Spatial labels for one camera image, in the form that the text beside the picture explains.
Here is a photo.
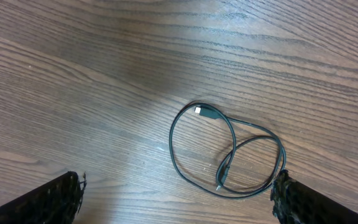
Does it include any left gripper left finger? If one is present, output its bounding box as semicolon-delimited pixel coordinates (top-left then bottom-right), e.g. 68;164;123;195
0;171;86;224

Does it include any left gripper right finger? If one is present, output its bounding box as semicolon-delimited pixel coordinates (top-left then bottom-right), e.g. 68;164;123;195
270;170;358;224

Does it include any black cable staying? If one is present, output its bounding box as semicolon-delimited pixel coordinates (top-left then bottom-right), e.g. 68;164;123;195
168;102;287;200

